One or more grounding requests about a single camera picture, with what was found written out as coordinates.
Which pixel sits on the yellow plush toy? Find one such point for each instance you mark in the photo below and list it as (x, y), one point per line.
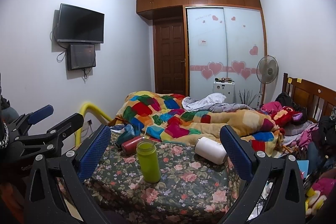
(316, 200)

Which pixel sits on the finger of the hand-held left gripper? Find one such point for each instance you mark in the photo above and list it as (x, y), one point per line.
(40, 111)
(69, 122)

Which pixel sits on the black bag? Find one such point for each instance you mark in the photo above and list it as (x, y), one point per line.
(284, 100)

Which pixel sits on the frosted wardrobe with heart stickers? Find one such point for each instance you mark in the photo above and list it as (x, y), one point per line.
(225, 48)

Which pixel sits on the brown wooden door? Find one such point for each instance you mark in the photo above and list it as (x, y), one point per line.
(170, 58)

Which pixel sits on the dark spiky plant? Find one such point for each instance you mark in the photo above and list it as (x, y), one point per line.
(248, 98)

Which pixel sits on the wooden bed headboard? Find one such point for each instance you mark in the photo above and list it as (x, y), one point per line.
(307, 95)

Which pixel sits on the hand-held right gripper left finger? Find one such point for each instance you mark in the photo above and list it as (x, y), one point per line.
(94, 153)

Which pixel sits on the colourful patchwork blanket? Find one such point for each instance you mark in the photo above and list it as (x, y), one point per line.
(178, 121)

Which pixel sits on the small black wall monitor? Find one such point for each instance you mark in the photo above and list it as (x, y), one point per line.
(81, 56)

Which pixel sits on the red plush toy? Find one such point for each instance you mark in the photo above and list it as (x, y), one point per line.
(286, 115)

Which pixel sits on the white cup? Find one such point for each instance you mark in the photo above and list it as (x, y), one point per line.
(210, 150)

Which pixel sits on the floral cloth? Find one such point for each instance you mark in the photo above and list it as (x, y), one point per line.
(183, 182)

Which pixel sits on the green cup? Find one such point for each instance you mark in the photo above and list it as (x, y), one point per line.
(148, 163)

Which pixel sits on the white standing fan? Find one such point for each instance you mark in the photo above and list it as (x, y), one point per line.
(267, 66)

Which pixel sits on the yellow padded tube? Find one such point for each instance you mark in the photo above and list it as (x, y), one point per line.
(90, 107)

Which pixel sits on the black wall television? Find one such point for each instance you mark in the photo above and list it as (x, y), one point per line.
(80, 23)

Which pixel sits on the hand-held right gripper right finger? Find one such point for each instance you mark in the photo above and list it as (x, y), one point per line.
(236, 150)

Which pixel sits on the pink cloth pile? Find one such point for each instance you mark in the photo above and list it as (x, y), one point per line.
(305, 134)

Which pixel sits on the pink clothing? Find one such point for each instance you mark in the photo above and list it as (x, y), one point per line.
(270, 107)

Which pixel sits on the dark teal cup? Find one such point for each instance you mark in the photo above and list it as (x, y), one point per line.
(122, 139)

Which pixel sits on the black garment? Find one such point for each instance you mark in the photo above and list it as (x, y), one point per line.
(328, 127)

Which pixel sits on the red cup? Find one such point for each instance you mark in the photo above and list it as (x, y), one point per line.
(131, 145)

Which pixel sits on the white box appliance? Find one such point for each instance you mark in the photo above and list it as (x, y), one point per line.
(224, 92)

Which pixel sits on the grey striped cloth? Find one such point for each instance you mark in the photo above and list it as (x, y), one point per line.
(210, 102)

